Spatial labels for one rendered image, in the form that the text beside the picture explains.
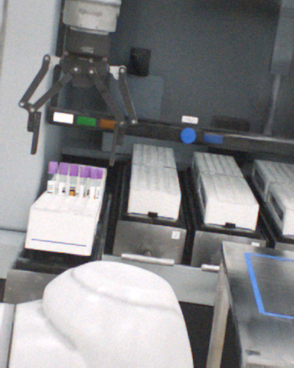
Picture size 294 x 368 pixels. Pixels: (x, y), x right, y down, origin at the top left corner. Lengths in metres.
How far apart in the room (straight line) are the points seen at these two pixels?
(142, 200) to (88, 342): 1.08
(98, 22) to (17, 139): 0.45
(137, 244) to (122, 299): 1.04
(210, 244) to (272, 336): 0.62
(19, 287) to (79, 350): 0.64
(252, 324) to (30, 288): 0.35
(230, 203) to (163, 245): 0.15
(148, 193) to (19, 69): 0.35
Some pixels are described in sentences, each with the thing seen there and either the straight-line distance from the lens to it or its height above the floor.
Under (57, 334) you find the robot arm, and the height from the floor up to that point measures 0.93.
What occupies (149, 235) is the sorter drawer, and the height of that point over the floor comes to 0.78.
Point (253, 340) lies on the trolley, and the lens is 1.38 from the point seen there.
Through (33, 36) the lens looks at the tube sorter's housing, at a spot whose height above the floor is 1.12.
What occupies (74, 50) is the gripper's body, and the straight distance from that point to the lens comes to 1.71.
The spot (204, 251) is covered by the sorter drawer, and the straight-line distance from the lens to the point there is 2.01.
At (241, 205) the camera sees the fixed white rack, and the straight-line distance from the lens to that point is 2.03.
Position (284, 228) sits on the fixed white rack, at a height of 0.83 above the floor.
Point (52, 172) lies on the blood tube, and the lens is 1.85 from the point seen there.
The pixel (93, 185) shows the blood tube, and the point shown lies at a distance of 1.85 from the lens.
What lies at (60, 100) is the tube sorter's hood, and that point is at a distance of 2.04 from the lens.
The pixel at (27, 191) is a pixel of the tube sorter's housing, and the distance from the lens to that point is 2.08.
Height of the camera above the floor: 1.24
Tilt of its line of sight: 10 degrees down
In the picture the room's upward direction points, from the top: 8 degrees clockwise
